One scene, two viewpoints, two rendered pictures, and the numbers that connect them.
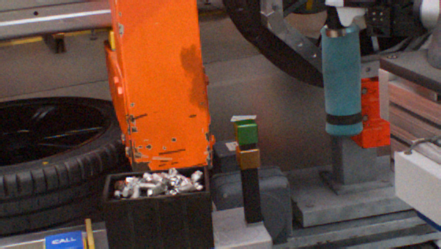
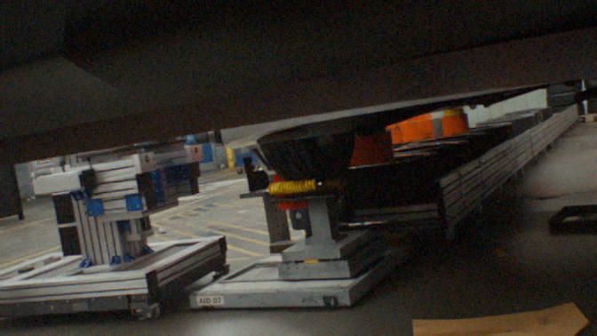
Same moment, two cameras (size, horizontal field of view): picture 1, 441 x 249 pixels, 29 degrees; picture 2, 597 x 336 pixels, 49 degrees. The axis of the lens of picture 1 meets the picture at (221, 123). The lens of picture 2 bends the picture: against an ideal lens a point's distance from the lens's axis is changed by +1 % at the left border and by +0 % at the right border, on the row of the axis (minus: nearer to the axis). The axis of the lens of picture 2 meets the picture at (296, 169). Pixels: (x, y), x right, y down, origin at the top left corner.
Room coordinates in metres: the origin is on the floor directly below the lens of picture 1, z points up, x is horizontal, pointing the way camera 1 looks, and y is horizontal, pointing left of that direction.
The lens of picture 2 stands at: (4.08, -2.89, 0.78)
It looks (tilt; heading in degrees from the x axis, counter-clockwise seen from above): 4 degrees down; 128
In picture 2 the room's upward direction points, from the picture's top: 9 degrees counter-clockwise
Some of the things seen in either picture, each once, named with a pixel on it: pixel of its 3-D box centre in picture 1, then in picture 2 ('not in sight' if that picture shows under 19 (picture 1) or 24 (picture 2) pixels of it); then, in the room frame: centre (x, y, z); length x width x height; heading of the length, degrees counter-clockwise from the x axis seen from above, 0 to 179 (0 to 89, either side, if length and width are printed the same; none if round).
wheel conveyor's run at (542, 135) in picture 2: not in sight; (532, 130); (0.95, 7.01, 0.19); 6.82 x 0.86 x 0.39; 100
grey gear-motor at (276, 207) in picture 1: (241, 210); (330, 221); (2.05, -0.03, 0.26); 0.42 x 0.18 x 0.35; 10
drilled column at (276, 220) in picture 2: not in sight; (277, 225); (1.51, 0.18, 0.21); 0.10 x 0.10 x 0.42; 10
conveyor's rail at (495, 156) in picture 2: not in sight; (485, 170); (2.34, 1.50, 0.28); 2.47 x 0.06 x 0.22; 100
